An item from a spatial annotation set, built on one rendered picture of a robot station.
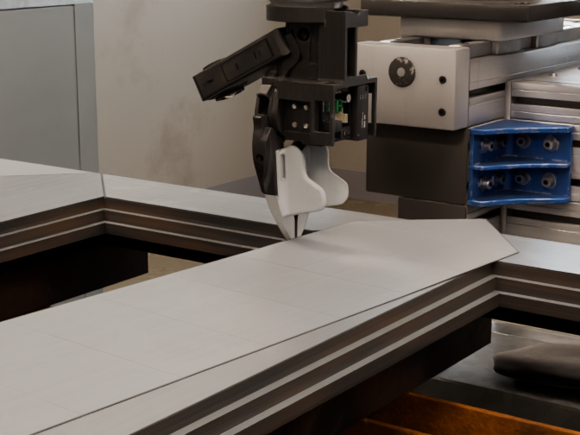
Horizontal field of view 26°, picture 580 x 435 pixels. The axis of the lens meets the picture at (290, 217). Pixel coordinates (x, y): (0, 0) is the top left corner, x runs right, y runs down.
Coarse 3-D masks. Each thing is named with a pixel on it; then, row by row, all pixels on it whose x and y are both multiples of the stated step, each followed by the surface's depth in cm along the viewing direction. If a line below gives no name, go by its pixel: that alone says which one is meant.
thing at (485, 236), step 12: (396, 228) 116; (408, 228) 116; (420, 228) 117; (432, 228) 117; (444, 228) 117; (456, 228) 117; (468, 228) 117; (480, 228) 117; (456, 240) 112; (468, 240) 112; (480, 240) 112; (492, 240) 112; (504, 240) 112
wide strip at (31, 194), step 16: (0, 176) 141; (16, 176) 141; (32, 176) 141; (48, 176) 141; (64, 176) 141; (80, 176) 141; (96, 176) 141; (0, 192) 132; (16, 192) 132; (32, 192) 132; (48, 192) 132; (64, 192) 132; (80, 192) 132; (96, 192) 132; (0, 208) 125; (16, 208) 125; (32, 208) 125; (48, 208) 125
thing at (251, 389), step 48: (0, 240) 119; (48, 240) 123; (144, 240) 127; (192, 240) 123; (240, 240) 120; (432, 288) 98; (480, 288) 103; (528, 288) 104; (576, 288) 102; (336, 336) 87; (384, 336) 91; (432, 336) 95; (192, 384) 77; (240, 384) 78; (288, 384) 81; (336, 384) 85; (48, 432) 70; (96, 432) 70; (144, 432) 71; (192, 432) 73; (240, 432) 76
